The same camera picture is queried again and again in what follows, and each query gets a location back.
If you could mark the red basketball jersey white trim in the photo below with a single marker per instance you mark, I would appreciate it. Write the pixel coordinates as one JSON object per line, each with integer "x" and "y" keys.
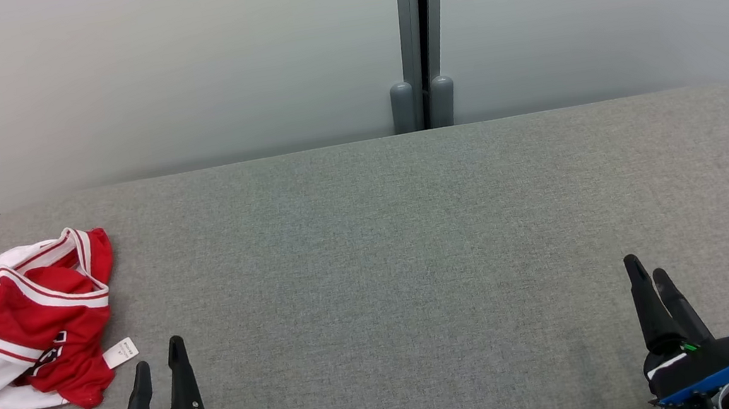
{"x": 50, "y": 305}

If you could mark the grey cylindrical post cap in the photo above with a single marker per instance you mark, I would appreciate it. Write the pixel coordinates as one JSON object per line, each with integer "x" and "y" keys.
{"x": 443, "y": 102}
{"x": 403, "y": 110}

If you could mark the grey metal partition post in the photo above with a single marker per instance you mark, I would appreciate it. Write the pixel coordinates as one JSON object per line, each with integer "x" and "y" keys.
{"x": 410, "y": 12}

